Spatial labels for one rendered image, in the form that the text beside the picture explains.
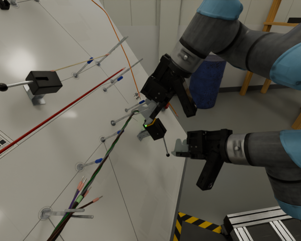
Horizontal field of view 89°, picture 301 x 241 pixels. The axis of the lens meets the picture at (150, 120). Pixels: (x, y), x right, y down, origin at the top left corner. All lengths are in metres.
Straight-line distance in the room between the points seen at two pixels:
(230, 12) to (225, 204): 1.61
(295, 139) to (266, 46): 0.17
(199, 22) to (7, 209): 0.46
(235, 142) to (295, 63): 0.19
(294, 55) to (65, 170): 0.45
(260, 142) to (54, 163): 0.42
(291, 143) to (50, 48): 0.57
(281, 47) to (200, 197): 1.54
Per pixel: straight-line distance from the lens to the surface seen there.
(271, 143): 0.38
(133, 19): 2.93
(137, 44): 2.96
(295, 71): 0.31
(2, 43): 0.46
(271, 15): 3.62
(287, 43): 0.34
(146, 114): 0.46
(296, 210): 0.46
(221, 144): 0.42
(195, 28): 0.37
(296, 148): 0.37
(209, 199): 1.74
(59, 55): 0.50
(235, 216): 1.50
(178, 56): 0.38
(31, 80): 0.35
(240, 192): 1.91
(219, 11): 0.36
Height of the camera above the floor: 1.46
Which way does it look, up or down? 35 degrees down
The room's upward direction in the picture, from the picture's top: straight up
